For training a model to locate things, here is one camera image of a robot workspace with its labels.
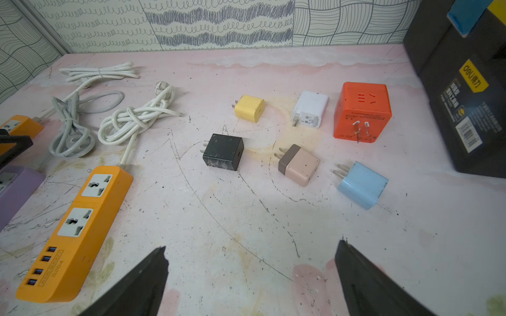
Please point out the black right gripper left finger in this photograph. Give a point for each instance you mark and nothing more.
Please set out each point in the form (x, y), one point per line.
(139, 292)

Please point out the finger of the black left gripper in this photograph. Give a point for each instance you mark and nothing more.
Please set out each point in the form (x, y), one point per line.
(17, 145)

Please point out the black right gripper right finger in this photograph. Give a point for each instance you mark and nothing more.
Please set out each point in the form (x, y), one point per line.
(369, 291)

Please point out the large orange power strip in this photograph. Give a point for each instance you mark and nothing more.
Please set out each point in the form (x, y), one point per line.
(20, 125)

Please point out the purple power strip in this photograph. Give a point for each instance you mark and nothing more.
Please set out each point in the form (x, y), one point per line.
(17, 185)

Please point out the small orange power strip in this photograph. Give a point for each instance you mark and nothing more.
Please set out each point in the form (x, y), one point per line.
(59, 272)

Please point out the blue charger plug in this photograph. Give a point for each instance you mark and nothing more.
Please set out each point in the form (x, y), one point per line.
(361, 184)

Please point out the pink charger plug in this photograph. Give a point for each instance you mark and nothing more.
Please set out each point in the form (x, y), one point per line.
(297, 164)

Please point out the black charger plug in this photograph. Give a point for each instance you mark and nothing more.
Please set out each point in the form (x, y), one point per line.
(223, 152)

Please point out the red cube adapter plug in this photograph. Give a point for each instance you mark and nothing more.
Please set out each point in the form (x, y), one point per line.
(363, 110)

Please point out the white charger plug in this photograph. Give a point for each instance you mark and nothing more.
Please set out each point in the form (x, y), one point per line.
(309, 109)

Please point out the yellow charger plug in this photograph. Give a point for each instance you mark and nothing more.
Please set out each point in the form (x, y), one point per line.
(249, 108)

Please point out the yellow black toolbox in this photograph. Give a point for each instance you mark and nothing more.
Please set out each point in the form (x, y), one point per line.
(457, 49)

